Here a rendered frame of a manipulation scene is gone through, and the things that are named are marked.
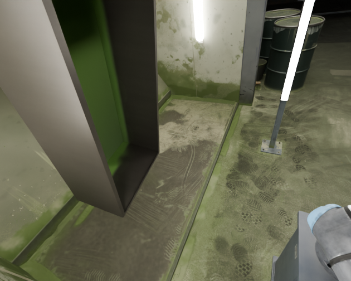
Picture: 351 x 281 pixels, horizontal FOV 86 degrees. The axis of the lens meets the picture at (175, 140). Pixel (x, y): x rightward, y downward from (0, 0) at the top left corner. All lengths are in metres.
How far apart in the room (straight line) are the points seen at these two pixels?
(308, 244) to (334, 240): 0.44
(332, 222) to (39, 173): 1.96
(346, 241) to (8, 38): 0.97
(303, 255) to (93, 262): 1.38
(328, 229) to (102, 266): 1.48
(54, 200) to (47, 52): 1.57
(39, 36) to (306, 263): 1.16
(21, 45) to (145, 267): 1.44
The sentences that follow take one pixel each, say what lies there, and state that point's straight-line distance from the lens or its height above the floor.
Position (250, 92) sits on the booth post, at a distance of 2.84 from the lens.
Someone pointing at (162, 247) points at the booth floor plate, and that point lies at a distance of 1.63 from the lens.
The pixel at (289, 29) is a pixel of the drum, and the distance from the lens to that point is 3.06.
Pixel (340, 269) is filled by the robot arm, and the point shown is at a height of 1.02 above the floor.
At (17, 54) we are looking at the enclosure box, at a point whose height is 1.46.
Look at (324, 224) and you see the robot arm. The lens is 0.62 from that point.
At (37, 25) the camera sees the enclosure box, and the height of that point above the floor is 1.51.
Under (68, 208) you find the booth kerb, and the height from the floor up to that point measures 0.11.
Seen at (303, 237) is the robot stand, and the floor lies 0.64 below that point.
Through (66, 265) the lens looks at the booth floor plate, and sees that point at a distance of 1.90.
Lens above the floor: 1.55
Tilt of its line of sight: 41 degrees down
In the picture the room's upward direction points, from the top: 11 degrees counter-clockwise
